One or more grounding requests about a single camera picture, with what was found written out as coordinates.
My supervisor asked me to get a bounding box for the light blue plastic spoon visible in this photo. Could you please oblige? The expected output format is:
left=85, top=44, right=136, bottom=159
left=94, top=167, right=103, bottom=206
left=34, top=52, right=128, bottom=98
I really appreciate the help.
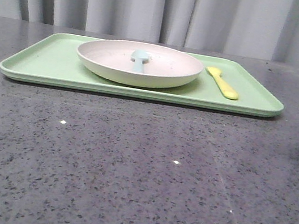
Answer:
left=131, top=49, right=150, bottom=73

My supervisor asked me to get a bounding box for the cream white round plate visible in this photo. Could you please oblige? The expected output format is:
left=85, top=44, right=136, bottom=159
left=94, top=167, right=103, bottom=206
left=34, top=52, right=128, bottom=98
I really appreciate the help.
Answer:
left=77, top=40, right=204, bottom=88

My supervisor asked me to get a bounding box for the yellow plastic fork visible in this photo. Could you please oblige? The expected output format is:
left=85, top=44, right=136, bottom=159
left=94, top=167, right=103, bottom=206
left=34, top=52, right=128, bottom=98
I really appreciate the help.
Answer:
left=206, top=66, right=239, bottom=100

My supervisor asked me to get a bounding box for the light green plastic tray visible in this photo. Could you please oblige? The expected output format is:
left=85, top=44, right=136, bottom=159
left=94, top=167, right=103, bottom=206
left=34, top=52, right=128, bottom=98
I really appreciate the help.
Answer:
left=0, top=33, right=284, bottom=117

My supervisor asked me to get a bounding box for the grey pleated curtain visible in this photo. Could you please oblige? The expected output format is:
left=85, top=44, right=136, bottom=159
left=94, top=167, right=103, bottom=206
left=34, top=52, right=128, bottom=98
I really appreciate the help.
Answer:
left=0, top=0, right=299, bottom=65

